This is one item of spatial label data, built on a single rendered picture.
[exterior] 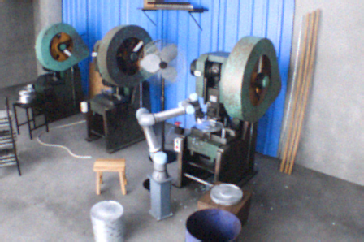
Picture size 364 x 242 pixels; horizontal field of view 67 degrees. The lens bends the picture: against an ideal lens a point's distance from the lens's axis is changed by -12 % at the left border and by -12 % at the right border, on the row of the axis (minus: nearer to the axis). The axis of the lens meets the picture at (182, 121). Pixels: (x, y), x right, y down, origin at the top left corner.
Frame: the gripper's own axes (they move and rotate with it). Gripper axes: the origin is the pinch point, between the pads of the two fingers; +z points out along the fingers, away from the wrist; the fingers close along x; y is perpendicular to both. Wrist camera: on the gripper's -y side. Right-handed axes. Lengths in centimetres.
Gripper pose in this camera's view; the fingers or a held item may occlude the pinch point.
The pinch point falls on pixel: (199, 123)
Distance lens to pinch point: 308.3
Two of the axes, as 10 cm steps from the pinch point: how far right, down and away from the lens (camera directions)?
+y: 8.1, 2.3, -5.3
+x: 5.3, -6.5, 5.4
